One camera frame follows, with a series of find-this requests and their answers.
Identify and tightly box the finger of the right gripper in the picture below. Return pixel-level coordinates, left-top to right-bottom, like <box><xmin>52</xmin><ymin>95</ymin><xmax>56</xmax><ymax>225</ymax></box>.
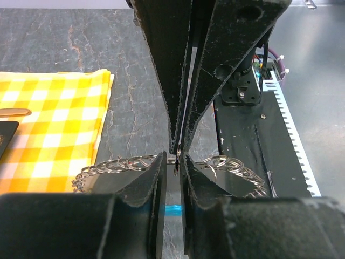
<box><xmin>133</xmin><ymin>0</ymin><xmax>192</xmax><ymax>154</ymax></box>
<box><xmin>181</xmin><ymin>1</ymin><xmax>291</xmax><ymax>150</ymax></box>

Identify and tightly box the orange checkered cloth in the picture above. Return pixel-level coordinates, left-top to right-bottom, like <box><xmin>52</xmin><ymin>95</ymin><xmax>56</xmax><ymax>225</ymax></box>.
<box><xmin>1</xmin><ymin>69</ymin><xmax>114</xmax><ymax>193</ymax></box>

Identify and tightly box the gold knife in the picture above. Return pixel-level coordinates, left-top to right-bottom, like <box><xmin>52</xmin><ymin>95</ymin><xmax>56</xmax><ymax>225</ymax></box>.
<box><xmin>0</xmin><ymin>108</ymin><xmax>31</xmax><ymax>118</ymax></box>

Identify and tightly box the white cable duct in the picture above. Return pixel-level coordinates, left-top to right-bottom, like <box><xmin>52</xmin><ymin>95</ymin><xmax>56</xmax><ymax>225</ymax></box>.
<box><xmin>263</xmin><ymin>70</ymin><xmax>321</xmax><ymax>197</ymax></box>

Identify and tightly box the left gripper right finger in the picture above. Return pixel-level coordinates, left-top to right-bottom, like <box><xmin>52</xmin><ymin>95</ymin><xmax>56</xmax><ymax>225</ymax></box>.
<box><xmin>180</xmin><ymin>153</ymin><xmax>344</xmax><ymax>258</ymax></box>

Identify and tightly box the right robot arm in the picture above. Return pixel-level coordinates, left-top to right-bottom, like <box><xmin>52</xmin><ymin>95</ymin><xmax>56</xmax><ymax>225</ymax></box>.
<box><xmin>128</xmin><ymin>1</ymin><xmax>290</xmax><ymax>154</ymax></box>

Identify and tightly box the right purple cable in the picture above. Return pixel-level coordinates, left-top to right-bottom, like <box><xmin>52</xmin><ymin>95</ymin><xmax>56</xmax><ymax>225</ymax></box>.
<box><xmin>268</xmin><ymin>47</ymin><xmax>291</xmax><ymax>81</ymax></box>

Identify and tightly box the black teal square plate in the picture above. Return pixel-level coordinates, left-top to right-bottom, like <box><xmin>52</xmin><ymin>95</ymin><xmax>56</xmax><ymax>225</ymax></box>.
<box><xmin>0</xmin><ymin>121</ymin><xmax>19</xmax><ymax>158</ymax></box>

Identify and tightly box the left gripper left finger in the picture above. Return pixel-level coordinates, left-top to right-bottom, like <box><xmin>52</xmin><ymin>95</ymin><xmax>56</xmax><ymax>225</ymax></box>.
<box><xmin>1</xmin><ymin>152</ymin><xmax>167</xmax><ymax>258</ymax></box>

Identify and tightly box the large keyring organiser with rings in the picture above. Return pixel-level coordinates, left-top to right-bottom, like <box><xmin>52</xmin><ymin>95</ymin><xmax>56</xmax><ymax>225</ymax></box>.
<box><xmin>72</xmin><ymin>155</ymin><xmax>267</xmax><ymax>198</ymax></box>

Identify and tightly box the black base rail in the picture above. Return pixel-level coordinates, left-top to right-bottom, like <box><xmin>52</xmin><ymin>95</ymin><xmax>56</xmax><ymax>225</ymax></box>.
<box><xmin>213</xmin><ymin>92</ymin><xmax>312</xmax><ymax>198</ymax></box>

